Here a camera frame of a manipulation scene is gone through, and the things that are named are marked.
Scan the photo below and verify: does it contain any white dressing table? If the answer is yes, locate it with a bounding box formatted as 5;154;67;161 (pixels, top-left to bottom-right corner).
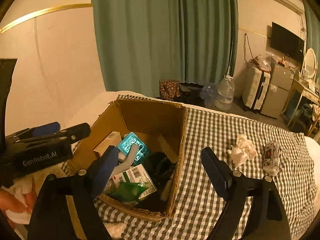
281;79;319;127

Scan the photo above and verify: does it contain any grey mini fridge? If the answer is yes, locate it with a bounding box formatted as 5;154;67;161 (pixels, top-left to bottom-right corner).
260;63;293;119

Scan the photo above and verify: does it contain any oval vanity mirror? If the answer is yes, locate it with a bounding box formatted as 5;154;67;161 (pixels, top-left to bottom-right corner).
302;48;318;80

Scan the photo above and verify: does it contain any grey checkered cloth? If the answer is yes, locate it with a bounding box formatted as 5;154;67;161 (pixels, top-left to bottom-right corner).
61;94;318;240

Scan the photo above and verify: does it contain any white green medicine box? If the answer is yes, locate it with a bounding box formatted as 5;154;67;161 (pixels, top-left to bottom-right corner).
112;164;157;201

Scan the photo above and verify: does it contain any plastic bag on suitcase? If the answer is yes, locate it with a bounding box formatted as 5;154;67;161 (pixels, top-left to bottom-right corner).
254;55;272;73

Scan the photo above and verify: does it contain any person's left hand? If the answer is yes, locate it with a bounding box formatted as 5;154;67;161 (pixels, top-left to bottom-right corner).
0;179;38;221

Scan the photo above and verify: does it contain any teal pill blister pack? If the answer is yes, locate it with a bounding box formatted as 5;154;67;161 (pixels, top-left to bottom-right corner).
117;132;151;165

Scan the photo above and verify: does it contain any cardboard box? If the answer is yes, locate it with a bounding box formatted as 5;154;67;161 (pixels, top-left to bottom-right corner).
64;95;187;222

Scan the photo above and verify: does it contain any white tissue in hand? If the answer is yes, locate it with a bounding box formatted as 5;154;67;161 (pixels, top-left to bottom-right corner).
1;179;34;225

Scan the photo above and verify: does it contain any white bed cover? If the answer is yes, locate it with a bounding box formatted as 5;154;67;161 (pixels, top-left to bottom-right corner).
61;90;145;128

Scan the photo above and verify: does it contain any beige small carton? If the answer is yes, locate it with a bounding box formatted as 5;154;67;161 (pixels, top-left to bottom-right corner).
93;131;121;158

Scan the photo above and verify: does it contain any green snack packet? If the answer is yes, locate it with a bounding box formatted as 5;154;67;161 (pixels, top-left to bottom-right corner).
108;181;149;203

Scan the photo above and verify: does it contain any black wall television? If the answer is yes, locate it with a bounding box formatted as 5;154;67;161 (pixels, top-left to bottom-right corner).
270;22;304;63

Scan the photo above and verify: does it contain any blue white wipes pack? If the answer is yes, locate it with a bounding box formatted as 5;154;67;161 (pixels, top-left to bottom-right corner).
263;140;280;177

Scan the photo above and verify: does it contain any green curtain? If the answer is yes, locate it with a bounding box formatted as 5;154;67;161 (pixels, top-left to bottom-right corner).
92;0;238;97

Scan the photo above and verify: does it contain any brown floral bag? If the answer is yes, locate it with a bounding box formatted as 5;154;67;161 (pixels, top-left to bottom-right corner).
159;80;181;101

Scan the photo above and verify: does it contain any large water bottle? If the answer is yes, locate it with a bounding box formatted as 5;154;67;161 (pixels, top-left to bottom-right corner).
215;75;235;110

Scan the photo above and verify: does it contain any black pouch bag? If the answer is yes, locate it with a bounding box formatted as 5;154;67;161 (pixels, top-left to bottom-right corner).
142;152;175;194

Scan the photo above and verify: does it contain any white suitcase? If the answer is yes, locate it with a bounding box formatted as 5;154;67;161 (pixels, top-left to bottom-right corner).
242;67;271;111

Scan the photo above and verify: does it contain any white cream tube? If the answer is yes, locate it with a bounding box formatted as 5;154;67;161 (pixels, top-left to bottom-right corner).
109;144;138;179

